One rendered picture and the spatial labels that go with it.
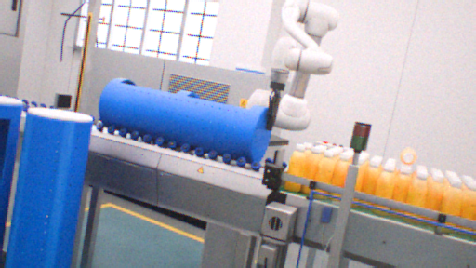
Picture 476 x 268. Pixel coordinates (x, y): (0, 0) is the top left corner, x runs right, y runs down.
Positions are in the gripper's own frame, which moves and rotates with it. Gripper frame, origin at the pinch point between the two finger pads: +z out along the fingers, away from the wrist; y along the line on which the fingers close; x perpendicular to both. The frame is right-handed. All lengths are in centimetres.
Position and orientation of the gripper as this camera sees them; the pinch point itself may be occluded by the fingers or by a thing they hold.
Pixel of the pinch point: (270, 123)
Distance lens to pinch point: 217.5
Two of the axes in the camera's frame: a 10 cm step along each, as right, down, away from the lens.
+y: 3.6, -0.2, 9.3
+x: -9.1, -2.1, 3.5
